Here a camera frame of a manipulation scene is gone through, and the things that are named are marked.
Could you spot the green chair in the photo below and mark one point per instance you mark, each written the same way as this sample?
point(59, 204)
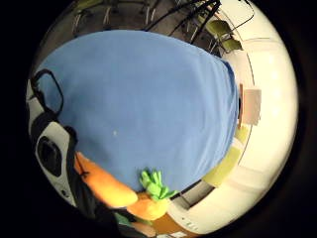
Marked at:
point(224, 33)

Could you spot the small yellow-green panel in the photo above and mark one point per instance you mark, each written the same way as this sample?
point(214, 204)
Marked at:
point(242, 135)

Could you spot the orange plush carrot green leaves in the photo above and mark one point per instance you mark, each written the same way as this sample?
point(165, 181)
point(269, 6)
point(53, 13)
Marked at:
point(150, 205)

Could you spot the pale pink paper sheet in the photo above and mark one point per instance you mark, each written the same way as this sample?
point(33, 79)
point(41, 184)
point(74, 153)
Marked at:
point(252, 106)

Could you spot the grey metal chairs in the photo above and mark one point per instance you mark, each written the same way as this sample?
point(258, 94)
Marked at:
point(109, 15)

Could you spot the blue table cloth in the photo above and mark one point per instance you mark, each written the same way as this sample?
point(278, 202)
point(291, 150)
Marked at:
point(138, 99)

